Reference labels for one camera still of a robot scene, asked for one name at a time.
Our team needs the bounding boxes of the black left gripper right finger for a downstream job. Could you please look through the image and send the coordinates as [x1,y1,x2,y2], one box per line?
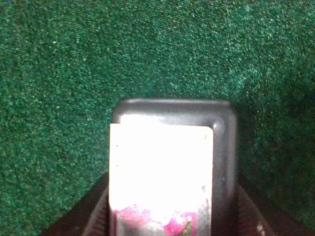
[238,174,309,236]

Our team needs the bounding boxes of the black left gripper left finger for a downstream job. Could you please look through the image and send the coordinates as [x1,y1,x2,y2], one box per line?
[41,173,109,236]

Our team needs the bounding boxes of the dark green velvet table cloth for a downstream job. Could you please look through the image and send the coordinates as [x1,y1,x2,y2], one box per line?
[0,0,315,236]

